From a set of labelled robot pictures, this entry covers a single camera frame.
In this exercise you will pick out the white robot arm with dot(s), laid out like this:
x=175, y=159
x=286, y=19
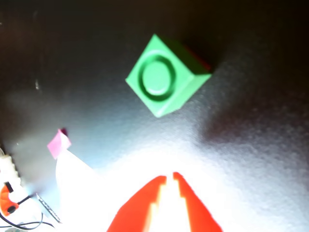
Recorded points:
x=7, y=165

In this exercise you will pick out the black striped ruler sticker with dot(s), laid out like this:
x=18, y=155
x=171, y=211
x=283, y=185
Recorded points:
x=48, y=207

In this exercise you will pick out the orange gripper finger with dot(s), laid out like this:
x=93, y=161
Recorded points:
x=198, y=212
x=135, y=210

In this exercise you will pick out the orange and black clamp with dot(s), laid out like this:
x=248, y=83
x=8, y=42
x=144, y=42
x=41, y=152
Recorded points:
x=5, y=200

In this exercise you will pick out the white numbered grid paper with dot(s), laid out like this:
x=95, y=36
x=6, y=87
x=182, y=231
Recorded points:
x=77, y=188

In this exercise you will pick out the pink tape with black mark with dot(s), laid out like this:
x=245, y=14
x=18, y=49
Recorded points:
x=58, y=145

